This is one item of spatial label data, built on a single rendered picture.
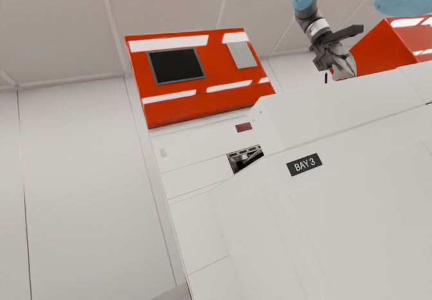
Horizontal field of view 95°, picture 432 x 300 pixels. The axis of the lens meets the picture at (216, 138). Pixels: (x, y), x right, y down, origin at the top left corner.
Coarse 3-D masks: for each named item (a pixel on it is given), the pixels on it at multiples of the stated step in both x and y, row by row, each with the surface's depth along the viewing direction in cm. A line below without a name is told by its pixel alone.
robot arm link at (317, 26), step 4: (320, 20) 70; (324, 20) 71; (312, 24) 71; (316, 24) 71; (320, 24) 70; (324, 24) 70; (308, 28) 73; (312, 28) 71; (316, 28) 70; (320, 28) 70; (324, 28) 70; (308, 32) 72; (312, 32) 72; (316, 32) 71; (308, 36) 74; (312, 36) 72
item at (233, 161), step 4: (252, 152) 111; (240, 156) 109; (244, 156) 109; (248, 156) 110; (232, 160) 107; (236, 160) 107; (240, 160) 108; (232, 164) 106; (236, 164) 106; (232, 168) 106; (236, 168) 106; (236, 172) 105
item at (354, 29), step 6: (354, 24) 60; (360, 24) 61; (342, 30) 64; (348, 30) 62; (354, 30) 60; (360, 30) 61; (330, 36) 68; (336, 36) 66; (342, 36) 64; (348, 36) 63; (354, 36) 63; (324, 42) 70
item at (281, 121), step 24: (384, 72) 63; (264, 96) 49; (288, 96) 50; (312, 96) 52; (336, 96) 54; (360, 96) 57; (384, 96) 59; (408, 96) 62; (264, 120) 49; (288, 120) 48; (312, 120) 49; (336, 120) 51; (360, 120) 53; (264, 144) 52; (288, 144) 45
